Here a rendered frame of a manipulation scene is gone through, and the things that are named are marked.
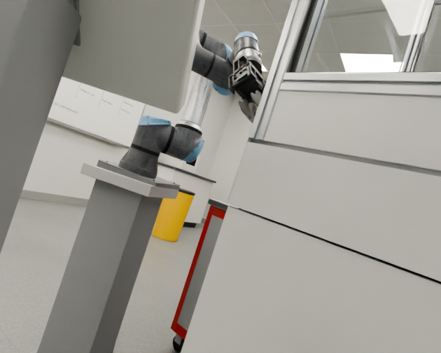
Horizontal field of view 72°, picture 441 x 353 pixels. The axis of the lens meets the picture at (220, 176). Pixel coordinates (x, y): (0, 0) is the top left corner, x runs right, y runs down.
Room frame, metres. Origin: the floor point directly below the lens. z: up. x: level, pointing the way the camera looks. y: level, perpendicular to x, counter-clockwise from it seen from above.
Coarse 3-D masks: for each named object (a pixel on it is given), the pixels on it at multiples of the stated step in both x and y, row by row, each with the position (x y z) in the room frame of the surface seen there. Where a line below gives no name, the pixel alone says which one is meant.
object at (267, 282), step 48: (240, 240) 0.59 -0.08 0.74; (288, 240) 0.53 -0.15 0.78; (240, 288) 0.57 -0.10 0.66; (288, 288) 0.51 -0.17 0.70; (336, 288) 0.47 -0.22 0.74; (384, 288) 0.43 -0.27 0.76; (432, 288) 0.40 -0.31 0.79; (192, 336) 0.61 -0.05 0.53; (240, 336) 0.55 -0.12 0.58; (288, 336) 0.50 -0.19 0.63; (336, 336) 0.45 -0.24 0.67; (384, 336) 0.42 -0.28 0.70; (432, 336) 0.39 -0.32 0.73
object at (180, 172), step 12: (168, 156) 4.96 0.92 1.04; (168, 168) 4.55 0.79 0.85; (180, 168) 4.79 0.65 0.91; (192, 168) 5.03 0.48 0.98; (168, 180) 4.51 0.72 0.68; (180, 180) 4.63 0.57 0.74; (192, 180) 4.89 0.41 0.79; (204, 180) 5.16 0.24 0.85; (192, 192) 4.97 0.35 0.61; (204, 192) 5.25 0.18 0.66; (192, 204) 5.06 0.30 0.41; (204, 204) 5.35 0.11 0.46; (192, 216) 5.16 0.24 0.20
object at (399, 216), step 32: (256, 160) 0.60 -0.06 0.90; (288, 160) 0.56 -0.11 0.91; (320, 160) 0.52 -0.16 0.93; (352, 160) 0.49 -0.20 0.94; (256, 192) 0.59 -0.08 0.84; (288, 192) 0.54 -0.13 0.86; (320, 192) 0.51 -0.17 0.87; (352, 192) 0.48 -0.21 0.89; (384, 192) 0.45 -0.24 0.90; (416, 192) 0.42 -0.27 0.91; (288, 224) 0.53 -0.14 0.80; (320, 224) 0.50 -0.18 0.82; (352, 224) 0.47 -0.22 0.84; (384, 224) 0.44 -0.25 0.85; (416, 224) 0.42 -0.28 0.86; (384, 256) 0.43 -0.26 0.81; (416, 256) 0.41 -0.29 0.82
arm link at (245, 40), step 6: (240, 36) 0.87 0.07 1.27; (246, 36) 0.87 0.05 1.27; (252, 36) 0.87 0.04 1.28; (234, 42) 0.89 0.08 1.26; (240, 42) 0.86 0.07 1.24; (246, 42) 0.85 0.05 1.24; (252, 42) 0.85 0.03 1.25; (258, 42) 0.88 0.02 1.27; (234, 48) 0.88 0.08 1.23; (240, 48) 0.84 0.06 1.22; (252, 48) 0.83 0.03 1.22; (258, 48) 0.85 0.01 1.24; (234, 54) 0.87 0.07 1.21
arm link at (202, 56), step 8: (200, 32) 1.20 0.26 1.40; (200, 40) 1.20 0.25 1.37; (200, 48) 0.88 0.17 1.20; (200, 56) 0.88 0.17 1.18; (208, 56) 0.89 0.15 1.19; (192, 64) 0.89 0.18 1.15; (200, 64) 0.89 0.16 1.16; (208, 64) 0.89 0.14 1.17; (200, 72) 0.91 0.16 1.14; (208, 72) 0.91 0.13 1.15
